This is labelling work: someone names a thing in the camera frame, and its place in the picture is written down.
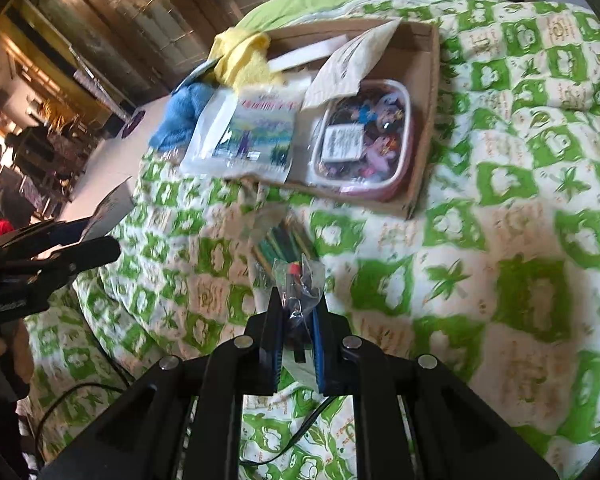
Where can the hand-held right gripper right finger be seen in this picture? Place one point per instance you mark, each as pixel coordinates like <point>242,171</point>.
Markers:
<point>327,355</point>

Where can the purple floor mat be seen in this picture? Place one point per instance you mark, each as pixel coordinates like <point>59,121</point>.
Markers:
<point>132,121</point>

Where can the tissue packet with landscape print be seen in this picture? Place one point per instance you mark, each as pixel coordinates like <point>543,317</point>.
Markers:
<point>260,130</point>

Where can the wooden glass panel doors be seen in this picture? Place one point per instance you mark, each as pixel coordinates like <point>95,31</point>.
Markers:
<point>155,20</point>

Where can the small clear plastic bag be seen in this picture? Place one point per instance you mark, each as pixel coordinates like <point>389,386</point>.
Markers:
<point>297,285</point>

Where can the dark wooden furniture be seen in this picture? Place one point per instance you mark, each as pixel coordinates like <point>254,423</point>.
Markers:
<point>45,160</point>

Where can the yellow towel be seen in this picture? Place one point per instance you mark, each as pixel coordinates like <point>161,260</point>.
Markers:
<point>245,60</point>

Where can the green and white packet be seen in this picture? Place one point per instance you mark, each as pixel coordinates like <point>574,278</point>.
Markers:
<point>280,247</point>

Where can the red object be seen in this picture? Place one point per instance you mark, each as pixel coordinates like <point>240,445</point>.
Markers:
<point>2,227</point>

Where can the cream printed paper packet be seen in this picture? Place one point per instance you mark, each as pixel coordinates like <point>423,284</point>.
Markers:
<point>350,60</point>

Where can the blue towel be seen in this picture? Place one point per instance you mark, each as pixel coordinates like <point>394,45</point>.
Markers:
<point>185,110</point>

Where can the white printed paper packet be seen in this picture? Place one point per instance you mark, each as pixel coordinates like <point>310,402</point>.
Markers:
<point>110,210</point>

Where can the plain green bedsheet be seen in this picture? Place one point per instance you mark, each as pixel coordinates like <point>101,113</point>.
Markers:
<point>280,10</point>

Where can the person's left hand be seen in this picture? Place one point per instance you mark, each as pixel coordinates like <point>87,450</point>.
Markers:
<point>2,360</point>

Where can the green printed blanket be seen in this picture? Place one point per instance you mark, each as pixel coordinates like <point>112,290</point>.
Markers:
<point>480,210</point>

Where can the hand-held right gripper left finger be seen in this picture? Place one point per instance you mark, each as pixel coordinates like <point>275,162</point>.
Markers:
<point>270,350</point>

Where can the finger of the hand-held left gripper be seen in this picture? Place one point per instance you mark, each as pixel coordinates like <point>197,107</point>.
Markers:
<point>60,232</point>
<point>80,255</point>

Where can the shallow cardboard box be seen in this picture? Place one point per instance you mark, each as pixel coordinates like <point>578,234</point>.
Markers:
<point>420,110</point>

